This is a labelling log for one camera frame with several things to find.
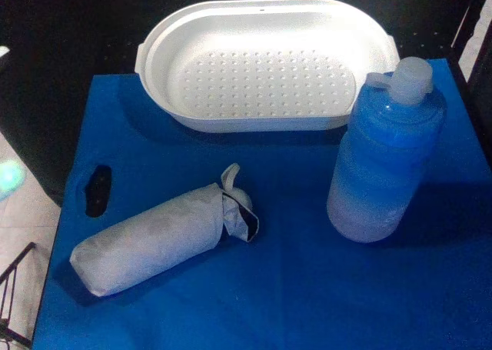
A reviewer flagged grey umbrella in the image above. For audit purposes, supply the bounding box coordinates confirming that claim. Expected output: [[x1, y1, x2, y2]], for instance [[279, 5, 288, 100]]
[[68, 163, 261, 299]]

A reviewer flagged blue gradient water bottle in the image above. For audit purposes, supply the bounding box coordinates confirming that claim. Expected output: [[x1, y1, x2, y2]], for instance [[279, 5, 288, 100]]
[[326, 56, 449, 244]]

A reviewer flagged white oval perforated tray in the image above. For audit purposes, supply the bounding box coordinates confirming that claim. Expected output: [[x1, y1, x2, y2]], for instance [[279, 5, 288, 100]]
[[134, 0, 401, 134]]

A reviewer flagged blue table cloth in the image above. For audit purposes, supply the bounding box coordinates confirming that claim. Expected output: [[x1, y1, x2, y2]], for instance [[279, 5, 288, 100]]
[[32, 57, 492, 350]]

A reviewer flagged black metal frame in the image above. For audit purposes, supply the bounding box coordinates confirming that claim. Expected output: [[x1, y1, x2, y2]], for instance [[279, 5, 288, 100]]
[[0, 242, 38, 350]]

